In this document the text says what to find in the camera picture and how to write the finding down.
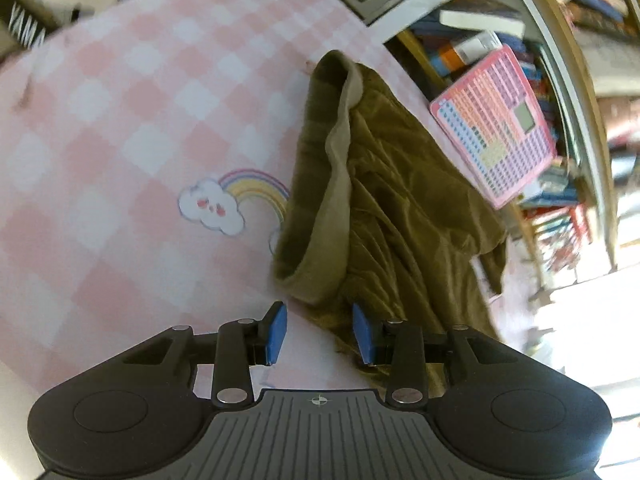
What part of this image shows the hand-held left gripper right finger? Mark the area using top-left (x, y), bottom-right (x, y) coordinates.
top-left (351, 302), bottom-right (521, 409)

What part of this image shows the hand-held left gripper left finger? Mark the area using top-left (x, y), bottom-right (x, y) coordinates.
top-left (122, 301), bottom-right (289, 409)

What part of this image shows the olive brown garment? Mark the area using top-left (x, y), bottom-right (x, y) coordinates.
top-left (270, 50), bottom-right (511, 396)

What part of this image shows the row of colourful books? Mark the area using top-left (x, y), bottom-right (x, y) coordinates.
top-left (520, 160), bottom-right (601, 281)

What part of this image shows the pink keyboard learning toy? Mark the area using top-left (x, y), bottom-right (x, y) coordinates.
top-left (429, 43), bottom-right (559, 211)

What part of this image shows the pink checked table mat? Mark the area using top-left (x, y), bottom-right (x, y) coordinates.
top-left (0, 0), bottom-right (506, 411)

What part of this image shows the white and orange box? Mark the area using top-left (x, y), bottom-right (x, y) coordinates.
top-left (437, 30), bottom-right (503, 73)

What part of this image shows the thick white book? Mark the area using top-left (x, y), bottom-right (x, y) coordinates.
top-left (439, 7), bottom-right (527, 37)

